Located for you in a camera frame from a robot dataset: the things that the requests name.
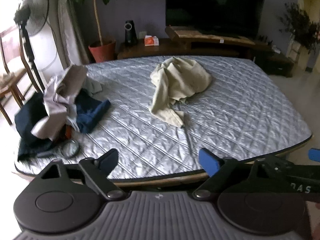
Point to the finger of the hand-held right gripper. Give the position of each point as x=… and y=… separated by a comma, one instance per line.
x=314, y=154

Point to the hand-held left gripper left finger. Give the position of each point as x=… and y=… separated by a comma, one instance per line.
x=108, y=158

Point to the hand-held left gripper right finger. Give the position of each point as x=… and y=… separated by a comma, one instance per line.
x=208, y=162

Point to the beige shirt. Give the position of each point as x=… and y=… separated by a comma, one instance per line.
x=182, y=77

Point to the wooden table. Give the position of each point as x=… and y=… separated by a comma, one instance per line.
x=140, y=183

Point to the silver quilted mat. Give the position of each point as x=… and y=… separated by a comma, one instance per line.
x=225, y=105

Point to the grey green garment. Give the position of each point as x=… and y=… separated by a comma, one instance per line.
x=93, y=86

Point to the pale pink grey garment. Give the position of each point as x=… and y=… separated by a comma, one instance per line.
x=60, y=92

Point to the dark navy garment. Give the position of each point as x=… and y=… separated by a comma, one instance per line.
x=27, y=120

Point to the red plant pot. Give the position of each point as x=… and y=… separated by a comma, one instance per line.
x=102, y=51

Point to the dark wooden low cabinet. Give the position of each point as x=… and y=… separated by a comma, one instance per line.
x=130, y=51

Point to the wooden chair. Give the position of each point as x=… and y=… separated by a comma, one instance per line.
x=15, y=80

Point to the orange tissue box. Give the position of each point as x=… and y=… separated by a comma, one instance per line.
x=151, y=41

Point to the black cylindrical speaker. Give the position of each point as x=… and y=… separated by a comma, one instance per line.
x=130, y=33

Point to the dark dried plant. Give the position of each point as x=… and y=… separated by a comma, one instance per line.
x=302, y=27

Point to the grey curtain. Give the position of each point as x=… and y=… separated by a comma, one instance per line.
x=72, y=30

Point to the black flat television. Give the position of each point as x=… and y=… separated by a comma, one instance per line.
x=215, y=5

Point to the black standing fan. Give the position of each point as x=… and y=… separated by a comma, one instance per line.
x=32, y=7

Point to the white plant pedestal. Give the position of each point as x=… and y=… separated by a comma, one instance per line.
x=295, y=48

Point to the white wall socket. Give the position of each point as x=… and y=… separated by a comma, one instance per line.
x=142, y=35

